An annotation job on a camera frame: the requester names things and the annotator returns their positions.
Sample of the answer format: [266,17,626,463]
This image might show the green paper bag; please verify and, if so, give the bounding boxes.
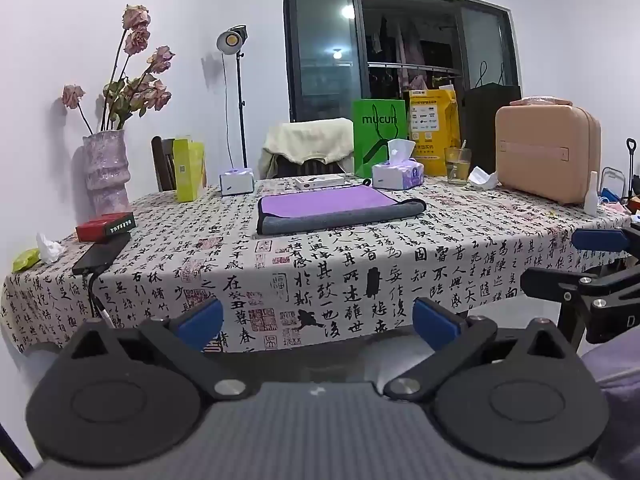
[352,98,407,180]

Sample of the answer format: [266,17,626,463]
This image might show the crumpled white tissue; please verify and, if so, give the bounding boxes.
[35,232,65,264]

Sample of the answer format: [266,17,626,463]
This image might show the pink suitcase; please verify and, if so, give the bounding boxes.
[494,98,603,207]

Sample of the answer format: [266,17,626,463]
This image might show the pink mottled ceramic vase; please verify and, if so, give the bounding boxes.
[82,129,132,216]

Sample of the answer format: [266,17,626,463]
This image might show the purple and white tissue box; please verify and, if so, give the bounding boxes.
[371,138,425,190]

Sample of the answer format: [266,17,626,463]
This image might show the black paper bag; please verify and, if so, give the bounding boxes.
[462,60,522,169]

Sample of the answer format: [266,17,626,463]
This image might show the black shovel handle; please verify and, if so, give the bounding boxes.
[624,138,640,201]

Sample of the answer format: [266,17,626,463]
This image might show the red box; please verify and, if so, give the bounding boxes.
[75,212,137,244]

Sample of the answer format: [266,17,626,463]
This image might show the yellow-green small bag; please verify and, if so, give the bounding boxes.
[172,135,207,203]

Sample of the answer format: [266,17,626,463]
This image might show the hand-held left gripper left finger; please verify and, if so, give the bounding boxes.
[60,298,247,401]

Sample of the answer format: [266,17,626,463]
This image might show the yellow paper bag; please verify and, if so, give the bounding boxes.
[405,87,461,177]

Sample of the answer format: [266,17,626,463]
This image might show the studio lamp on stand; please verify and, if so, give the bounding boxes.
[215,24,251,169]

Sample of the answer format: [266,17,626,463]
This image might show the purple cloth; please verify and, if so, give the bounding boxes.
[581,344,640,463]

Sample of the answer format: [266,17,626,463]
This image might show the cream cloth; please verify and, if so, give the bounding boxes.
[258,117,355,179]

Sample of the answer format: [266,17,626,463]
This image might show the small white box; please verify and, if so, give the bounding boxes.
[219,168,255,196]

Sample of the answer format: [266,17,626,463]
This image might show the crumpled white paper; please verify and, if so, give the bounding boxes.
[468,165,500,190]

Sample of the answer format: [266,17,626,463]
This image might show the black cable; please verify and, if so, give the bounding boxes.
[88,272,119,329]

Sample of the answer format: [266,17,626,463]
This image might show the dried pink roses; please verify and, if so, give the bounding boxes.
[61,4,176,136]

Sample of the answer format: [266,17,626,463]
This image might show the purple and grey towel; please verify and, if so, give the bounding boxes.
[256,185,427,237]

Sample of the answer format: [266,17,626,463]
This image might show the black power bank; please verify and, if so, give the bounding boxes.
[71,233,132,276]

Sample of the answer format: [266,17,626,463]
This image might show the small white bottle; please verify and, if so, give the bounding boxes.
[583,170,600,217]

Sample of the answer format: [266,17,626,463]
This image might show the flat white box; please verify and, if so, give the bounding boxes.
[293,174,346,191]

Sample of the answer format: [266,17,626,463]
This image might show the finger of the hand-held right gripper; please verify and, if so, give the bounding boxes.
[571,224,640,254]
[520,267,610,312]

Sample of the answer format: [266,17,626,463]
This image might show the calligraphy printed tablecloth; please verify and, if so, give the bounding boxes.
[0,174,637,357]

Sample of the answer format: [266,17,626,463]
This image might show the dark wooden chair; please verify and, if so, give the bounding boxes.
[272,156,352,179]
[151,135,176,192]

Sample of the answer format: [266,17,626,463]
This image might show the glass cup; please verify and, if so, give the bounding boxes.
[443,145,473,186]

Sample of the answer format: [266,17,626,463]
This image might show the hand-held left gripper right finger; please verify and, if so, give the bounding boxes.
[383,297,582,402]

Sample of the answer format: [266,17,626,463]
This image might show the green wrapper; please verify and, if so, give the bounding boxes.
[12,248,42,274]

